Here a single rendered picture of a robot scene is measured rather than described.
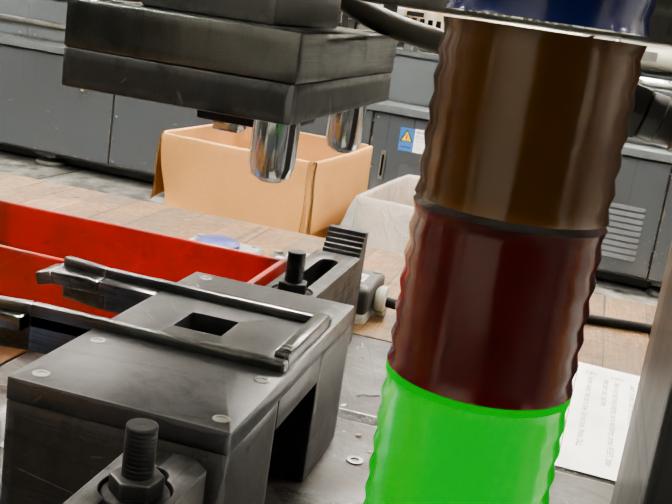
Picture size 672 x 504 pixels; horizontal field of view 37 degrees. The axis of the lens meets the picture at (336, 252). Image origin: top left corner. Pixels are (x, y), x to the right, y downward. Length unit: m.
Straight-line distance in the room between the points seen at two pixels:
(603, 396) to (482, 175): 0.60
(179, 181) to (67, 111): 3.01
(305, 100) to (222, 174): 2.44
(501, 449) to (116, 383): 0.27
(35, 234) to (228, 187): 2.01
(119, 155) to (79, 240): 4.90
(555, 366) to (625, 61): 0.06
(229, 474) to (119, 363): 0.08
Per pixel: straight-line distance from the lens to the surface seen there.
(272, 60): 0.39
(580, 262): 0.19
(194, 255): 0.78
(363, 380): 0.71
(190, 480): 0.39
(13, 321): 0.51
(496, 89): 0.18
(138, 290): 0.56
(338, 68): 0.44
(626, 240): 4.96
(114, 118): 5.71
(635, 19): 0.18
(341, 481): 0.56
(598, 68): 0.18
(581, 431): 0.70
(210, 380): 0.45
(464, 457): 0.19
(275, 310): 0.54
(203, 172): 2.86
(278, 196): 2.78
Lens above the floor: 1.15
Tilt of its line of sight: 14 degrees down
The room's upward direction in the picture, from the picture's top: 8 degrees clockwise
